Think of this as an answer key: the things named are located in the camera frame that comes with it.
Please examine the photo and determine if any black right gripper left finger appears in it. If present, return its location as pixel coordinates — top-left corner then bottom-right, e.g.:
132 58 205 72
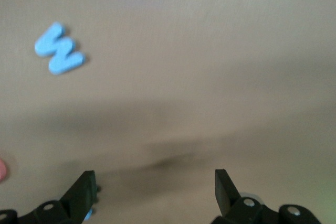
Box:
27 170 97 224

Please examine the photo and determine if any brown table cover mat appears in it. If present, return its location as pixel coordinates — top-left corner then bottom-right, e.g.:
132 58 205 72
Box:
0 0 336 224

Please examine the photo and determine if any red foam letter a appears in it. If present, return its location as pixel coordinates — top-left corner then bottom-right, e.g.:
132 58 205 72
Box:
0 157 9 182

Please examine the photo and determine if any large blue foam letter M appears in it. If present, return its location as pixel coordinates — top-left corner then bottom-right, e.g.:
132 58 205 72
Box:
34 22 87 76

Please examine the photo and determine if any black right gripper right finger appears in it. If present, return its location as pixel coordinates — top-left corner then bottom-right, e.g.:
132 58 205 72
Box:
214 168 266 224

